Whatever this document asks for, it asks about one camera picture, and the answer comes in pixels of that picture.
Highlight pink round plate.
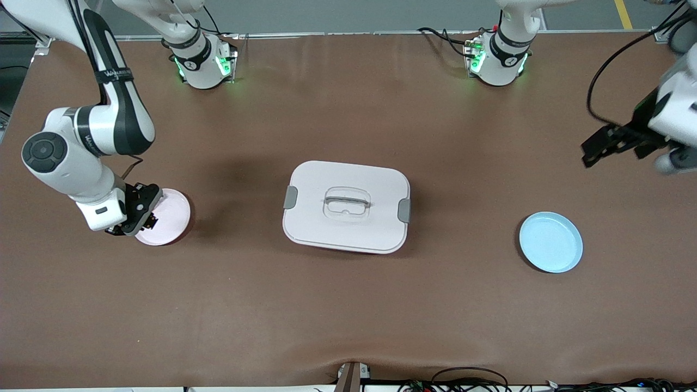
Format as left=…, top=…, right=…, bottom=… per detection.
left=135, top=188, right=192, bottom=246

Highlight light blue round plate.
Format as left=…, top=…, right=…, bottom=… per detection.
left=519, top=212, right=583, bottom=273

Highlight silver table edge strip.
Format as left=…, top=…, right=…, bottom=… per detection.
left=109, top=30, right=654, bottom=41

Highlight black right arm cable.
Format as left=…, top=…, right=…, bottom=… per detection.
left=117, top=155, right=143, bottom=180

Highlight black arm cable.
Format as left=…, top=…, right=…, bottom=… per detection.
left=586, top=11, right=687, bottom=131
left=117, top=155, right=143, bottom=180

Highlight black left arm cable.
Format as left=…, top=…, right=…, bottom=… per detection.
left=586, top=11, right=687, bottom=131

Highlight aluminium frame profile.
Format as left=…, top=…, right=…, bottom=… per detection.
left=652, top=0, right=689, bottom=43
left=30, top=33, right=55, bottom=55

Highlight black right base cables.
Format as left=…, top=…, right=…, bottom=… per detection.
left=182, top=5, right=240, bottom=40

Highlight black base cables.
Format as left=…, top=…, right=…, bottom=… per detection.
left=417, top=24, right=493, bottom=58
left=182, top=5, right=240, bottom=40

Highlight black left base cables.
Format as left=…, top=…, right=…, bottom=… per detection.
left=417, top=24, right=493, bottom=58

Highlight white box with handle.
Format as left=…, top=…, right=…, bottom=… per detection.
left=282, top=160, right=411, bottom=255

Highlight black cable bundle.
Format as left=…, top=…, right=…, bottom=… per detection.
left=545, top=377, right=697, bottom=392

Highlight black looped cable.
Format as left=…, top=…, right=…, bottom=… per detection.
left=432, top=367, right=510, bottom=392

